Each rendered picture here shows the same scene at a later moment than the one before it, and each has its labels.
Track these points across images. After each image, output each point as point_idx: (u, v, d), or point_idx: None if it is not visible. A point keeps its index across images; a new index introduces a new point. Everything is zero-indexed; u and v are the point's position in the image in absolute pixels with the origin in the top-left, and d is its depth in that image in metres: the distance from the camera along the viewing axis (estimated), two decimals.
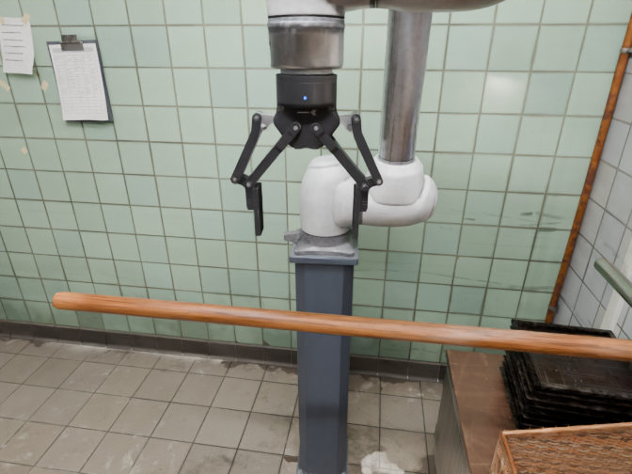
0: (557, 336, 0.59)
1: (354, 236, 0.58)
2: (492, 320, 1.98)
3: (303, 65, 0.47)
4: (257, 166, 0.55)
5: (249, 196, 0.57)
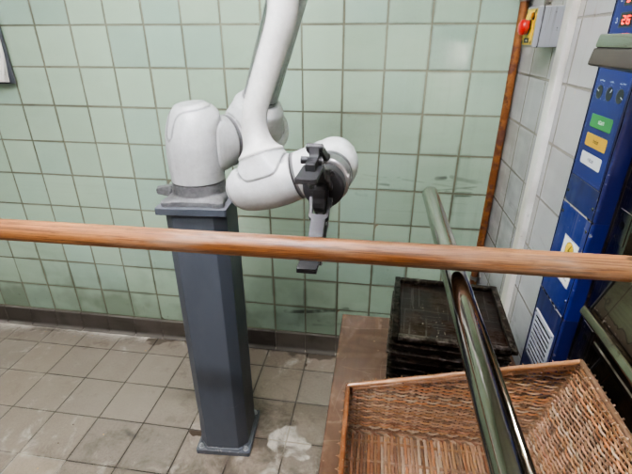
0: (286, 237, 0.52)
1: (294, 181, 0.56)
2: None
3: None
4: None
5: None
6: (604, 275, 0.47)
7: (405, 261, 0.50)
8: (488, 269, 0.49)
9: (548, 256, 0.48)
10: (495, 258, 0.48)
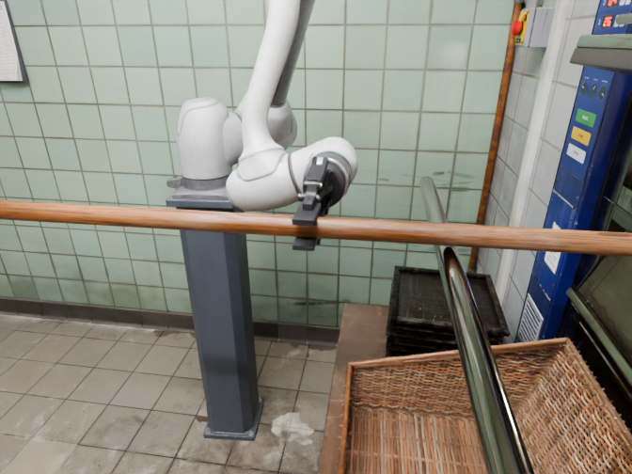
0: None
1: (292, 222, 0.56)
2: None
3: (302, 180, 0.79)
4: None
5: None
6: (577, 248, 0.53)
7: (402, 238, 0.56)
8: (476, 244, 0.55)
9: (529, 232, 0.54)
10: (481, 233, 0.55)
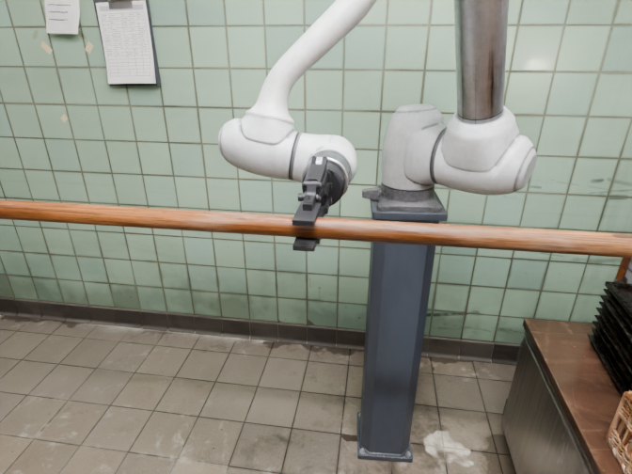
0: None
1: (292, 223, 0.56)
2: (552, 295, 1.90)
3: (302, 179, 0.79)
4: None
5: None
6: (592, 250, 0.53)
7: (416, 239, 0.56)
8: (490, 245, 0.55)
9: (543, 233, 0.54)
10: (496, 235, 0.54)
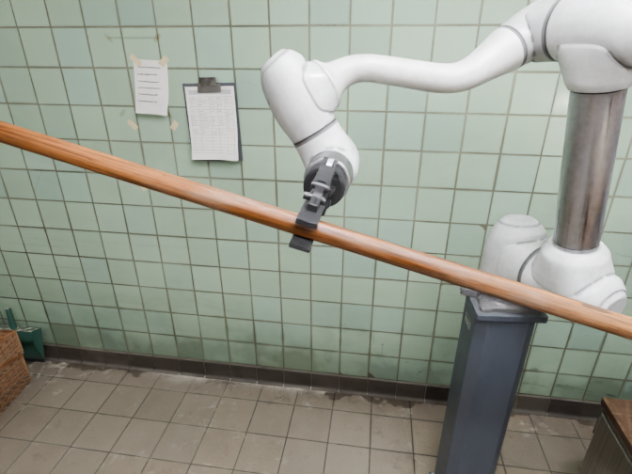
0: None
1: (294, 220, 0.56)
2: (610, 355, 1.98)
3: (304, 173, 0.79)
4: None
5: None
6: (561, 313, 0.57)
7: (408, 265, 0.58)
8: (474, 287, 0.58)
9: (523, 288, 0.57)
10: (481, 279, 0.57)
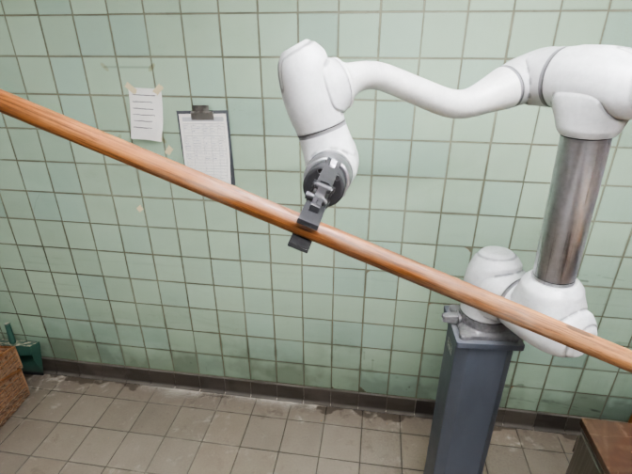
0: None
1: (296, 220, 0.56)
2: (593, 372, 2.04)
3: (304, 171, 0.79)
4: None
5: None
6: (546, 333, 0.59)
7: (403, 274, 0.58)
8: (466, 301, 0.59)
9: (513, 306, 0.59)
10: (474, 293, 0.58)
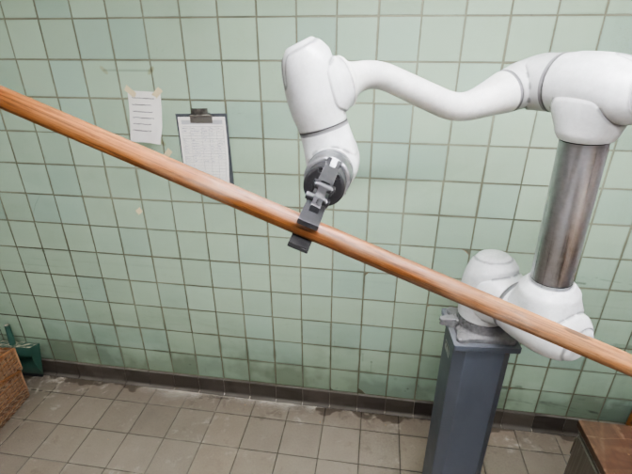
0: None
1: (296, 220, 0.56)
2: (592, 374, 2.04)
3: (305, 170, 0.78)
4: None
5: None
6: (545, 335, 0.59)
7: (402, 275, 0.58)
8: (464, 302, 0.59)
9: (511, 308, 0.59)
10: (472, 295, 0.59)
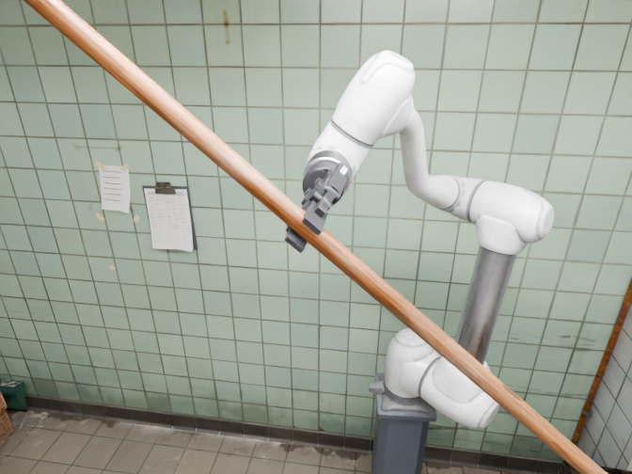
0: None
1: (302, 219, 0.56)
2: None
3: (308, 164, 0.78)
4: None
5: None
6: (485, 387, 0.65)
7: (383, 300, 0.61)
8: (428, 340, 0.63)
9: (466, 355, 0.64)
10: (437, 337, 0.62)
